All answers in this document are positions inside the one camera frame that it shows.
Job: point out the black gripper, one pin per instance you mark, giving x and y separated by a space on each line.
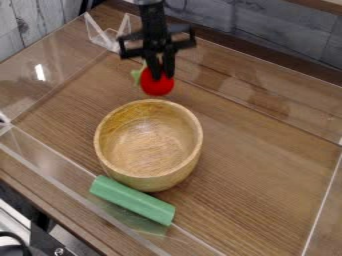
157 40

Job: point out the red plush strawberry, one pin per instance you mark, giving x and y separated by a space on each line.
151 87

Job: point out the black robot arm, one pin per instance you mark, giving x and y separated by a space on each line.
152 16

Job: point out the wooden bowl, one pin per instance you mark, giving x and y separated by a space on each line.
148 144

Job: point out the green rectangular block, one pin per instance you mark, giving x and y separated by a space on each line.
132 200

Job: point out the clear acrylic corner bracket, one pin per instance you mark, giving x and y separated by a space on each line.
105 38

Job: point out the black metal bracket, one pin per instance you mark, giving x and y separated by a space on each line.
44 245

